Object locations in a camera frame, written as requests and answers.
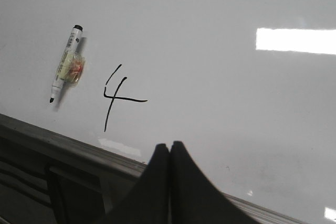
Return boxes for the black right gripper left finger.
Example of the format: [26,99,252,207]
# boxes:
[95,144,170,223]

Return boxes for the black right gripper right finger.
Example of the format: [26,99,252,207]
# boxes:
[170,141,258,223]

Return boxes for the white whiteboard marker with tape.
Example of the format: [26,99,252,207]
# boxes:
[49,25,85,103]

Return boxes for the white glossy whiteboard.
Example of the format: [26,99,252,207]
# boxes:
[1,0,335,223]

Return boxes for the grey aluminium whiteboard tray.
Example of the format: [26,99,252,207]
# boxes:
[1,115,297,223]

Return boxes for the dark cabinet with white shelf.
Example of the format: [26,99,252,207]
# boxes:
[0,155,111,224]

